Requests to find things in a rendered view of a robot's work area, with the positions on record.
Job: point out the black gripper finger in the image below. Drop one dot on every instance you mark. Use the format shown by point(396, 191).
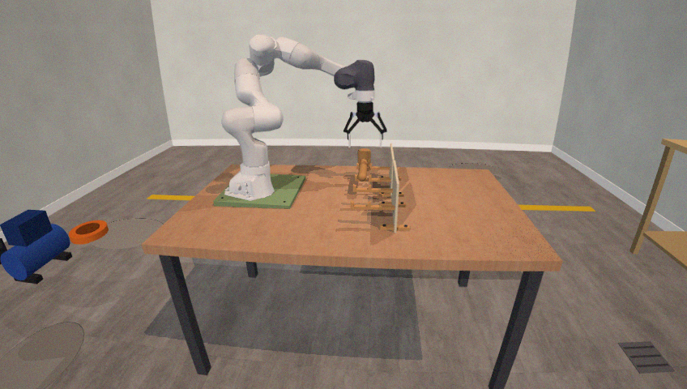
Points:
point(351, 128)
point(377, 126)

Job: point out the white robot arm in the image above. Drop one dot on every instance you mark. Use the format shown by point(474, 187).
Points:
point(254, 180)

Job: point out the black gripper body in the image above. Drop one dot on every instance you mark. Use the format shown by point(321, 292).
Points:
point(364, 109)

